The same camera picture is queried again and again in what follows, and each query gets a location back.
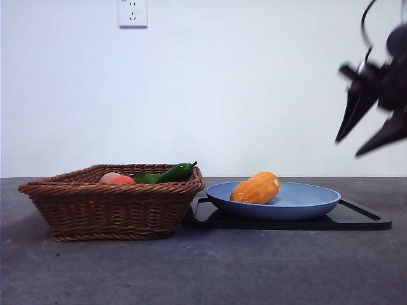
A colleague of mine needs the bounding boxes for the orange red tomato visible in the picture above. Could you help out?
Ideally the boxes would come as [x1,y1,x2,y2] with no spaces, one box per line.
[109,176,137,186]

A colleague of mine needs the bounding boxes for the green chili pepper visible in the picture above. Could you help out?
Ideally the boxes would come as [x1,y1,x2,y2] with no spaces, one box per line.
[156,161,198,184]

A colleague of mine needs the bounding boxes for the white wall socket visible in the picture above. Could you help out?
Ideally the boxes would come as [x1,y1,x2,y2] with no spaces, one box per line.
[119,0,149,30]

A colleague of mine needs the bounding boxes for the blue round plate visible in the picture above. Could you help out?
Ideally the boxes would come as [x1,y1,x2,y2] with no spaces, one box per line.
[205,181,342,222]

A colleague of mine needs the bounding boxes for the green leafy vegetable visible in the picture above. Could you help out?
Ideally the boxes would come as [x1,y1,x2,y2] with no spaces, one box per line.
[130,172,159,185]

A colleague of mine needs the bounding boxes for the brown wicker basket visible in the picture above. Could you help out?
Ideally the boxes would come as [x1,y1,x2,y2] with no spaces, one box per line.
[18,163,206,243]

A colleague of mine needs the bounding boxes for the pale pink peach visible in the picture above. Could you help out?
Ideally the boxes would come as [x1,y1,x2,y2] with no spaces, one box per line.
[99,172,123,184]

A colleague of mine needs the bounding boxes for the black flat tray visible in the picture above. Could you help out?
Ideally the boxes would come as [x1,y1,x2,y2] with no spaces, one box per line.
[183,196,393,231]

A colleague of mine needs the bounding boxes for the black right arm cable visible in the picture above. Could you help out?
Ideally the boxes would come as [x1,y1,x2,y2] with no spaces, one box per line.
[360,0,378,49]

